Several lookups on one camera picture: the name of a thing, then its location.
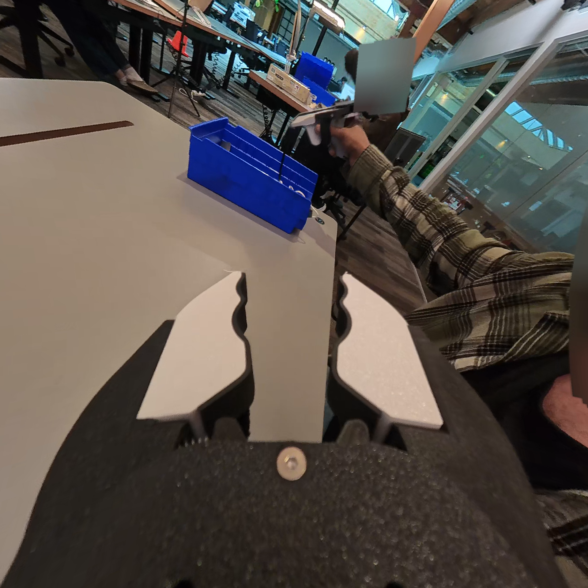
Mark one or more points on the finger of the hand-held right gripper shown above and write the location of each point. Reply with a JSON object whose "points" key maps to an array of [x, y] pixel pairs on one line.
{"points": [[307, 118], [314, 135]]}

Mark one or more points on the long grey desk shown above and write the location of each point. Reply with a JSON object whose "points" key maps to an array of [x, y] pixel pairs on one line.
{"points": [[229, 32]]}

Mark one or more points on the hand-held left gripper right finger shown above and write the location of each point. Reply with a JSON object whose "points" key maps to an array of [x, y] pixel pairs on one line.
{"points": [[386, 367]]}

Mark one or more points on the wooden-edged desk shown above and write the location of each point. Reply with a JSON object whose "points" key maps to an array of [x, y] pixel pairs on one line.
{"points": [[285, 99]]}

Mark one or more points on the white power strip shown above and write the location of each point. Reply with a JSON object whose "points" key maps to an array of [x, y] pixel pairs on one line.
{"points": [[195, 93]]}

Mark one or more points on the cardboard box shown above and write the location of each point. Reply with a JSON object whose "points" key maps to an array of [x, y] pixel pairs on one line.
{"points": [[289, 82]]}

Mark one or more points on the blue plastic bin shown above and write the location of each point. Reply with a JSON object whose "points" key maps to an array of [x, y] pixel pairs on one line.
{"points": [[243, 183]]}

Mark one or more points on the black tripod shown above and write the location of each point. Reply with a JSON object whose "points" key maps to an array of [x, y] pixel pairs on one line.
{"points": [[179, 73], [342, 206]]}

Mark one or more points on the orange traffic cone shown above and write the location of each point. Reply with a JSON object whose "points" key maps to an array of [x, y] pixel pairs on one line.
{"points": [[178, 46]]}

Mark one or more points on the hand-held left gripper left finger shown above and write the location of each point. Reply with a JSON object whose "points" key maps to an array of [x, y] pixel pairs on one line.
{"points": [[202, 358]]}

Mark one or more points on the person's right hand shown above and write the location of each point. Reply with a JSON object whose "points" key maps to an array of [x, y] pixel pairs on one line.
{"points": [[351, 142]]}

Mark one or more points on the person's right forearm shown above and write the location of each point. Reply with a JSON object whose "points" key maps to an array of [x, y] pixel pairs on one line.
{"points": [[413, 216]]}

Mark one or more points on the black office chair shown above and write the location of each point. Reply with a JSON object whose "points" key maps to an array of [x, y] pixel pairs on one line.
{"points": [[27, 27]]}

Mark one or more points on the blue storage crate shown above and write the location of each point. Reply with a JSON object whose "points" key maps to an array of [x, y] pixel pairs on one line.
{"points": [[314, 69]]}

